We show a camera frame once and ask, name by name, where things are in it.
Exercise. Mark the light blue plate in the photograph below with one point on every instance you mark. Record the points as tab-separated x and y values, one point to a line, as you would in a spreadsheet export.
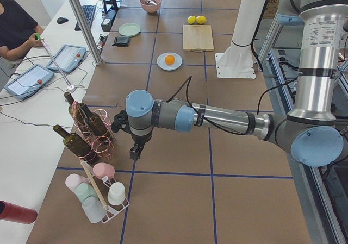
161	62

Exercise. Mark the orange fruit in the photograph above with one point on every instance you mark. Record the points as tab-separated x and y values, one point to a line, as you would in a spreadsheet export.
169	59

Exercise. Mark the green plate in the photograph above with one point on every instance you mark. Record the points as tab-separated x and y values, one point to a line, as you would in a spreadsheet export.
129	29

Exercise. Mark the person's hand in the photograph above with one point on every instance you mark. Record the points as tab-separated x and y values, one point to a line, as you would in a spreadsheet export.
33	41

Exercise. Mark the white cup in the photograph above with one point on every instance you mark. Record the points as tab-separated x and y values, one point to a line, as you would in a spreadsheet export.
116	194

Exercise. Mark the dark wine bottle back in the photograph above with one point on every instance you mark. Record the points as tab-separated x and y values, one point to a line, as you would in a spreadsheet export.
95	123

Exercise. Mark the dark wine bottle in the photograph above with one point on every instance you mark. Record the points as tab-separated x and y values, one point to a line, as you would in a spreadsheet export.
74	110
77	145
95	123

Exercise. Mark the dark wine bottle front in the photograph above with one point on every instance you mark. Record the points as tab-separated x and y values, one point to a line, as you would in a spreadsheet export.
77	145

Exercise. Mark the mint green cup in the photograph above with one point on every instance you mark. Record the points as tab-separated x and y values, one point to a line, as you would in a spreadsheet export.
83	191

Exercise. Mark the pale pink cup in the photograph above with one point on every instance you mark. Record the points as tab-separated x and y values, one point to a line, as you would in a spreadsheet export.
73	180

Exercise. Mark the grey cup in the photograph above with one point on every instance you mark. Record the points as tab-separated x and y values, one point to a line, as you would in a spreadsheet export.
93	209

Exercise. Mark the dark grey folded cloth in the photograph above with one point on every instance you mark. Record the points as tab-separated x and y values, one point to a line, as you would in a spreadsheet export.
121	41

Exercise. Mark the teach pendant far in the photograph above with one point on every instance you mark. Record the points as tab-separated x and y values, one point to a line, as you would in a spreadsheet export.
69	57

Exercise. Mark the teach pendant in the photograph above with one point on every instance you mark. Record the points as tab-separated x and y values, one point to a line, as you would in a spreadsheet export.
29	82
69	57

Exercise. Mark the teach pendant near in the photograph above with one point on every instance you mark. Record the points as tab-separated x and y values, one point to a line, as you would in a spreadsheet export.
29	82

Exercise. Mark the wooden cutting board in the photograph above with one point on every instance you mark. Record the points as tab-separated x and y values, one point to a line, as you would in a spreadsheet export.
197	38

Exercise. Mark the black computer box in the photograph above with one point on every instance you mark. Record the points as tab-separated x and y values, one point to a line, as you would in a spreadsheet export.
108	20

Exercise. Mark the red thermos bottle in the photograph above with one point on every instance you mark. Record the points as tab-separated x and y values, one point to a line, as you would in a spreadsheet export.
15	213

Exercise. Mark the yellow lemon left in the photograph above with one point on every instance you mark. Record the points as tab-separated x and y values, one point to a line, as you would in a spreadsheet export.
191	20

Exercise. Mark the yellow lemon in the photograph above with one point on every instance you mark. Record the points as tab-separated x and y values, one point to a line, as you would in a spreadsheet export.
191	20
201	19

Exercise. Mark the pink bowl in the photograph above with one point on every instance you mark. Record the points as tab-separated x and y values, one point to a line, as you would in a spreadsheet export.
151	6

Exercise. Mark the yellow lemon right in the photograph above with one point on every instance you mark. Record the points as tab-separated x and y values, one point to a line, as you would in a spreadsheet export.
201	19

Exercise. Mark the black keyboard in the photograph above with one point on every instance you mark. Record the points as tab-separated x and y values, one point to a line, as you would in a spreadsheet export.
89	12

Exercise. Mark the black computer mouse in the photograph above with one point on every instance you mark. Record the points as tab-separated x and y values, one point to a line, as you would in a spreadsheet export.
61	20

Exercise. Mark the pink rod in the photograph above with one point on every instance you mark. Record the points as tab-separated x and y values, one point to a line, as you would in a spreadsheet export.
70	87

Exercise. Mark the person in black shirt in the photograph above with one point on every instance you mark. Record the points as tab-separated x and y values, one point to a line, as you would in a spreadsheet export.
16	27

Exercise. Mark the copper wire bottle rack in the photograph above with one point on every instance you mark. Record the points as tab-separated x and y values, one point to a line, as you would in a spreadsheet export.
103	148

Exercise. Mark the wooden rack handle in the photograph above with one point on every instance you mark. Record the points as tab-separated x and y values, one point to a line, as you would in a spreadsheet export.
94	185

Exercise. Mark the white wire cup rack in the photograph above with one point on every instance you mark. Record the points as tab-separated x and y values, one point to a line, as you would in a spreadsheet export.
114	210

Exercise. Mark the aluminium frame post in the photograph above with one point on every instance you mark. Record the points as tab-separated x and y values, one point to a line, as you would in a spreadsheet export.
89	39

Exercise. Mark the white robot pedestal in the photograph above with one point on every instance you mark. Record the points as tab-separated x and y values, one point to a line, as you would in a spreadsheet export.
237	62

